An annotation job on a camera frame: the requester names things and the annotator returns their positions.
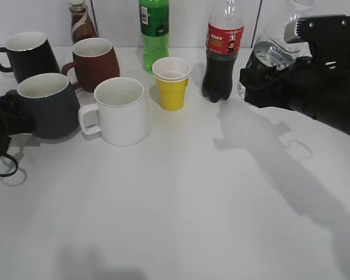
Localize brown drink bottle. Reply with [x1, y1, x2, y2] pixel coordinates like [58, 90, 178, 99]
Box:
[68, 0, 98, 44]

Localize black cable loop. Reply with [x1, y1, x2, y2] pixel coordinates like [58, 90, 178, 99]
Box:
[0, 135, 19, 178]

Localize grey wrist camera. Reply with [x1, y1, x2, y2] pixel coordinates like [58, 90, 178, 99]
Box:
[283, 19, 302, 44]

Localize yellow paper cup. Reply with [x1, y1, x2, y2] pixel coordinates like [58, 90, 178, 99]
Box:
[152, 57, 191, 111]

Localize maroon ceramic mug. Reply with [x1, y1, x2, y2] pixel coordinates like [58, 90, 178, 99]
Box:
[61, 38, 120, 92]

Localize black ceramic mug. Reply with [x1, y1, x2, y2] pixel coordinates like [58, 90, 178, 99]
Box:
[0, 31, 60, 83]

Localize clear water bottle green label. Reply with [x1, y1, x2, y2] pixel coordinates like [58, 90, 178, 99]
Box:
[246, 1, 315, 87]

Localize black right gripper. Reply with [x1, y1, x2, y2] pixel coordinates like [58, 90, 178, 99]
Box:
[239, 15, 350, 135]

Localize dark grey ceramic mug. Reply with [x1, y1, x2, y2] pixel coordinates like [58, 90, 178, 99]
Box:
[16, 73, 80, 139]

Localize white ceramic mug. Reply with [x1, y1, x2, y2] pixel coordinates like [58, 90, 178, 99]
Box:
[78, 77, 150, 146]

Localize cola bottle red label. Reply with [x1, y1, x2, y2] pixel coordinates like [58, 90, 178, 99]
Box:
[201, 1, 245, 103]

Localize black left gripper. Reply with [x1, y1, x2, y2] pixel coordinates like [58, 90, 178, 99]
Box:
[0, 90, 36, 137]

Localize green soda bottle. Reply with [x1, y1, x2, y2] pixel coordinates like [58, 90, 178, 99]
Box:
[138, 0, 169, 73]

